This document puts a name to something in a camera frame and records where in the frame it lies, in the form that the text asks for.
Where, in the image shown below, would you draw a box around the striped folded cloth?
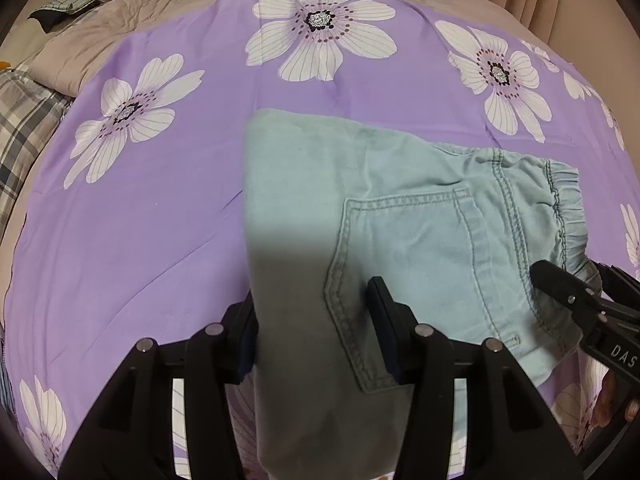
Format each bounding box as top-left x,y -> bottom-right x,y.
29,0 -> 104,34

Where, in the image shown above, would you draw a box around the plaid pillow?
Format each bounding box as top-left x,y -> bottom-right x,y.
0,68 -> 74,235

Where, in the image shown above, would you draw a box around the purple floral bed sheet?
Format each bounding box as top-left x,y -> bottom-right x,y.
1,0 -> 639,479

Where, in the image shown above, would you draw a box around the light blue denim pants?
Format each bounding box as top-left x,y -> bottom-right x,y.
243,110 -> 601,479

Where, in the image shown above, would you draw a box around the person's right hand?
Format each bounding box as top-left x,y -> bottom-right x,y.
591,370 -> 617,427

